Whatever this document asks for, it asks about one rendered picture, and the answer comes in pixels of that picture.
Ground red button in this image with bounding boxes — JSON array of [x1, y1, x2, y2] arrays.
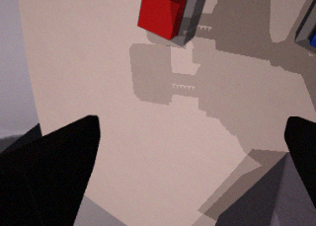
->
[[137, 0, 206, 47]]

